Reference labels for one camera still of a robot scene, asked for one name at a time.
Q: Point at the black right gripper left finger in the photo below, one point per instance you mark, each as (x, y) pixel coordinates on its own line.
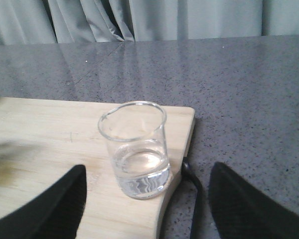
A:
(54, 214)

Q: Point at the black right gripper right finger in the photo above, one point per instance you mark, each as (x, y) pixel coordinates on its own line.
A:
(241, 211)

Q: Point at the clear glass beaker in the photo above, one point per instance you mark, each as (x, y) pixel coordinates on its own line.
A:
(134, 134)

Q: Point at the light wooden cutting board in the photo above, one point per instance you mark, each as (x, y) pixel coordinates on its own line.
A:
(40, 140)

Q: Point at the grey curtain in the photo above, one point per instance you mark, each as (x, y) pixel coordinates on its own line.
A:
(69, 21)

